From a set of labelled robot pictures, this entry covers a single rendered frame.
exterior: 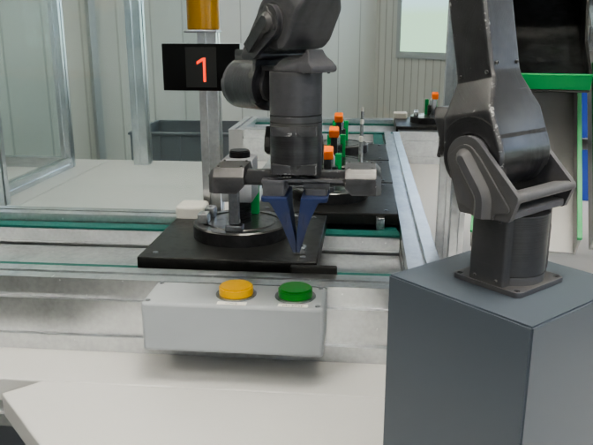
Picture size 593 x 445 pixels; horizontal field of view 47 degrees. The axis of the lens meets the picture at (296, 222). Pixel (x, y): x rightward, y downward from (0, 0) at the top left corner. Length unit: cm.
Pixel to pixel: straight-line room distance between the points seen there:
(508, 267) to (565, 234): 38
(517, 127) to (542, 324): 15
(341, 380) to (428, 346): 27
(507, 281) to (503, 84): 15
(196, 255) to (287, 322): 20
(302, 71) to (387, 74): 480
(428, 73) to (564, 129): 422
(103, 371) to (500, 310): 52
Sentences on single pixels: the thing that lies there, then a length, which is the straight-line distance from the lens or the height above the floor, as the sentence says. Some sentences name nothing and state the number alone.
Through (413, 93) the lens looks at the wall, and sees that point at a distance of 533.
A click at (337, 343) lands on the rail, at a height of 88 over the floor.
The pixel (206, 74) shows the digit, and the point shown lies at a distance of 108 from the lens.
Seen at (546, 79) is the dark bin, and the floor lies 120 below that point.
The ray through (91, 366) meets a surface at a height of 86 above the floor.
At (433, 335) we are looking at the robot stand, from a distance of 57.
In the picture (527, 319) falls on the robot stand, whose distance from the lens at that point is 52.
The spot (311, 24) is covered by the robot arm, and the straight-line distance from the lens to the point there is 72.
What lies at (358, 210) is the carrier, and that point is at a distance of 115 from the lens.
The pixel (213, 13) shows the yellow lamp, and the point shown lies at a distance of 109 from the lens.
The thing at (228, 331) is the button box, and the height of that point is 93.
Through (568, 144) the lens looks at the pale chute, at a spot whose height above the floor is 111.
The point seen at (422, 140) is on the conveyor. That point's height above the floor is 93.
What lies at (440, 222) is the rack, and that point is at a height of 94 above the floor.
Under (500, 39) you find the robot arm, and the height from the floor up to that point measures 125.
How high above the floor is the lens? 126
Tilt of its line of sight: 16 degrees down
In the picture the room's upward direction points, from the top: straight up
